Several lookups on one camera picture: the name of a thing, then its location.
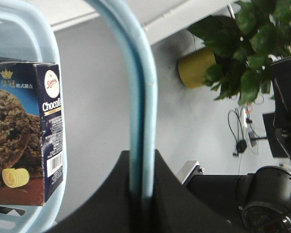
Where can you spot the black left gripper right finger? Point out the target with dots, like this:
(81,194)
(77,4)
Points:
(176,210)

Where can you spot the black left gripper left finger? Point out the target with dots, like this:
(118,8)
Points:
(108,210)

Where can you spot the chocolate cookie box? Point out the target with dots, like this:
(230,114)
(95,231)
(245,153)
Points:
(31,132)

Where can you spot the light blue plastic basket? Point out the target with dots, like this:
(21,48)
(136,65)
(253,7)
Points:
(143,110)

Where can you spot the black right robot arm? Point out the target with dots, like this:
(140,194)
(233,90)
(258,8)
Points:
(257,202)

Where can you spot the white power strip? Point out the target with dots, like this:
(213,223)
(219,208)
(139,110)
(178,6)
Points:
(244,117)

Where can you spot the yellow plant pot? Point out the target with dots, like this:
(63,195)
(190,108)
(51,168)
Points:
(191,68)

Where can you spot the green potted plant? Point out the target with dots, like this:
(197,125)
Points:
(244,46)

